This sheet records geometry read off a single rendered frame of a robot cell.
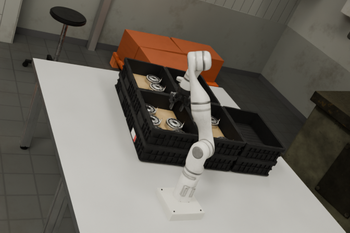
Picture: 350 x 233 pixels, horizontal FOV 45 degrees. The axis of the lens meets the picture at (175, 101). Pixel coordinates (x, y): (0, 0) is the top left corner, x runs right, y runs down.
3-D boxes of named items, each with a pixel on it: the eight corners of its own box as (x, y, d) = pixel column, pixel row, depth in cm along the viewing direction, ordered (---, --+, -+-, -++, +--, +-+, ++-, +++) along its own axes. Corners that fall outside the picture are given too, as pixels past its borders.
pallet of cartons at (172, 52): (198, 76, 552) (213, 46, 532) (229, 115, 488) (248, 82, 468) (108, 61, 485) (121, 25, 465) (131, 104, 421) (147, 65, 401)
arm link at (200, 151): (208, 150, 190) (195, 179, 197) (218, 145, 198) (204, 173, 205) (192, 139, 194) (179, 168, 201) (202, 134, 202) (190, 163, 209)
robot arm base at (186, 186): (192, 203, 207) (204, 176, 201) (175, 202, 204) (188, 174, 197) (186, 190, 215) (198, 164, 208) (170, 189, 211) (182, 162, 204)
